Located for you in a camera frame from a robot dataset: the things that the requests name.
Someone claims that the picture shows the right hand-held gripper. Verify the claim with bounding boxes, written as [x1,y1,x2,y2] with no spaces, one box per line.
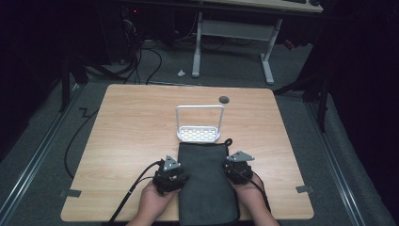
[222,150,256,186]

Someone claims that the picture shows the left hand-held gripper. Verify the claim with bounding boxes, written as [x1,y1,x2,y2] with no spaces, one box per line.
[152,154,190,196]

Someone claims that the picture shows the black towel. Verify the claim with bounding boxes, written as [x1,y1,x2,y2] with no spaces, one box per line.
[177,137,241,226]

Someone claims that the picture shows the person's right hand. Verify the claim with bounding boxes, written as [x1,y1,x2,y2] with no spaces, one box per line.
[231,173,268,216]

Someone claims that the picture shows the person's left hand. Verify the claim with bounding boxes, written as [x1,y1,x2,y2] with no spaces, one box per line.
[138,180,183,222]

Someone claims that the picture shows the white towel rack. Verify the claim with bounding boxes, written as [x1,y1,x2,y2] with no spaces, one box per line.
[175,104,226,144]

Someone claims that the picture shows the black metal stand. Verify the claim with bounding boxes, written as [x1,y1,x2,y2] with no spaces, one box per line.
[58,51,90,113]
[272,70,331,134]

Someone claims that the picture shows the white-legged desk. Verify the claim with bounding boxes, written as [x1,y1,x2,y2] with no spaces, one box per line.
[191,0,324,86]

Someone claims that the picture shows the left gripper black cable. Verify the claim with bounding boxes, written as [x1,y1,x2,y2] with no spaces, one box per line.
[106,160,163,226]

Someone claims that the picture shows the metal floor rail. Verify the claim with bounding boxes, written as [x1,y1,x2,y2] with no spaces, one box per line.
[0,84,83,226]
[305,100,367,226]

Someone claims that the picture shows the black floor cable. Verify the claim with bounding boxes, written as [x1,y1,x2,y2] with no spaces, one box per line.
[63,106,102,182]

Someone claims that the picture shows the bundle of black cables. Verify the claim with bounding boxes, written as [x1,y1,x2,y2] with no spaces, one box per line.
[117,18,164,86]

